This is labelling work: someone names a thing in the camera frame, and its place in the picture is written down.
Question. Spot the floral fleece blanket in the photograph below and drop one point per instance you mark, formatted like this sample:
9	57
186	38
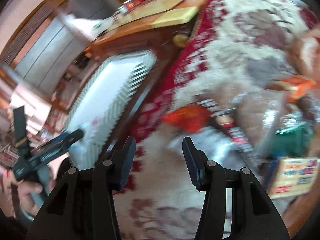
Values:
239	46

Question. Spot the person's left hand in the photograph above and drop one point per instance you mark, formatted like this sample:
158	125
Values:
25	188

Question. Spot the dark green snack pack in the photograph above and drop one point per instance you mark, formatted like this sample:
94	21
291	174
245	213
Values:
291	142

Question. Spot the grey refrigerator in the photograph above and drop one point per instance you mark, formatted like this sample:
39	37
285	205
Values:
93	9

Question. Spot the red snack packet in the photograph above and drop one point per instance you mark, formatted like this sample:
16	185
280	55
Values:
190	118

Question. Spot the blue white cracker pack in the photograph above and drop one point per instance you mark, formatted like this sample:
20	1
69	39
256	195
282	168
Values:
292	177

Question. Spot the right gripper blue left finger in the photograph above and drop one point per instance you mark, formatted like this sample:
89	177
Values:
121	164

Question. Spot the clear bag of nuts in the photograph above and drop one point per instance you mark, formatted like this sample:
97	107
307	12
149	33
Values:
258	115

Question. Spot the white plastic bag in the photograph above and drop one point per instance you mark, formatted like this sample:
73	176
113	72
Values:
91	29

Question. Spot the orange cracker pack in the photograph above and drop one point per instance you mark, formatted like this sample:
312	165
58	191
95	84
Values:
296	86

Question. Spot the wooden glass-top cabinet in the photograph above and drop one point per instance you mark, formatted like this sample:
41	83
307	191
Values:
146	17

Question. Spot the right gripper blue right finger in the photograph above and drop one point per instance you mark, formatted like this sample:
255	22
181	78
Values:
196	163

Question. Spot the green striped white box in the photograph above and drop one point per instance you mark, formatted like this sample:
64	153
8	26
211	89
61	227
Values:
102	102

